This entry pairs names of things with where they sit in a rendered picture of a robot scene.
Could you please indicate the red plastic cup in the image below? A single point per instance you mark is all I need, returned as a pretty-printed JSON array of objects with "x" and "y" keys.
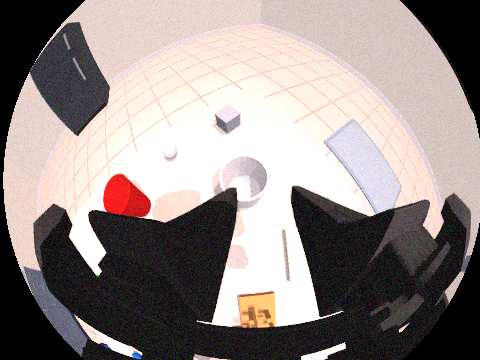
[{"x": 124, "y": 198}]

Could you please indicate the white ball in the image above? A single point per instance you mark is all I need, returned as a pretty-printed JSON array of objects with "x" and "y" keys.
[{"x": 170, "y": 151}]

